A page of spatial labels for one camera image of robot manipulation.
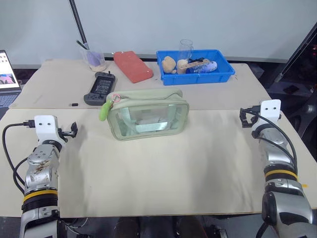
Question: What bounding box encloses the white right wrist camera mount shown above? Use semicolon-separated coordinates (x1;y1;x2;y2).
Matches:
257;99;283;125

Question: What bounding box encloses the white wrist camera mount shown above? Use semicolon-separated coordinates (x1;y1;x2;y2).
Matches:
34;115;68;145
257;99;283;125

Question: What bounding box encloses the tan plush toy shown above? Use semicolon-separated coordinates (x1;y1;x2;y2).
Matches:
161;56;177;74

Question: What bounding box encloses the clear glass beaker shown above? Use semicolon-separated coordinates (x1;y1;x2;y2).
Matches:
179;39;195;64

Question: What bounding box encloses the green transparent toiletry pouch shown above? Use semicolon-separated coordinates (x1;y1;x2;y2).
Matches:
106;88;191;142

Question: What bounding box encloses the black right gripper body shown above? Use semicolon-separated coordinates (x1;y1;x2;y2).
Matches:
246;106;261;126

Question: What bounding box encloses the clear cup with purple contents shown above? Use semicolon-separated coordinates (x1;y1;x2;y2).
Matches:
78;41;106;72

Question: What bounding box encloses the black chair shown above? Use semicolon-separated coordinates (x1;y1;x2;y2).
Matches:
288;103;317;141

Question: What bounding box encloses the open laptop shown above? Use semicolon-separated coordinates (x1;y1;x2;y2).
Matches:
0;50;23;109

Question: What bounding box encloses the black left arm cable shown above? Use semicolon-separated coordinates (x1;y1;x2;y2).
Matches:
2;119;36;197

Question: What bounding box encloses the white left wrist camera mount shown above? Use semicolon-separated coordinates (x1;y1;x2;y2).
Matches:
34;115;68;145

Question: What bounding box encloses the wooden brush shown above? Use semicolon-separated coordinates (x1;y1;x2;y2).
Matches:
176;59;207;74

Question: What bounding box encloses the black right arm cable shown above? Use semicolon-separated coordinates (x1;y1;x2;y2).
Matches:
254;114;298;175

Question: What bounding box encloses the black tripod stand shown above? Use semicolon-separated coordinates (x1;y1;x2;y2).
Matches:
276;21;317;83

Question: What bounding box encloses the blue plastic bin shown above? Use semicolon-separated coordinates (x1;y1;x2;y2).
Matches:
156;49;236;86

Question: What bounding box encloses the red rectangular sponge block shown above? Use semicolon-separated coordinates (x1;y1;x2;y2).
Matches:
113;51;154;84

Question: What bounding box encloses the black handheld controller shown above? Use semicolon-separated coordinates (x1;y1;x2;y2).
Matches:
83;71;118;106

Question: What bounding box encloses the dark rounded shape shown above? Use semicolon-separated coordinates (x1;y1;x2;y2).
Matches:
177;216;207;238
114;216;140;238

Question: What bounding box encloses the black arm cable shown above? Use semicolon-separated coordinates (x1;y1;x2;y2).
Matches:
2;119;36;197
254;114;298;175

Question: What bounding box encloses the black ribbed pole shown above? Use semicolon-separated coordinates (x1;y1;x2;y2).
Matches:
68;0;90;50

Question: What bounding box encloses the green zipper pull tag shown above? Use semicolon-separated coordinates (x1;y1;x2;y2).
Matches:
99;101;112;122

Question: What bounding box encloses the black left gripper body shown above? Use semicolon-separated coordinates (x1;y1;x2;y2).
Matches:
57;125;75;138

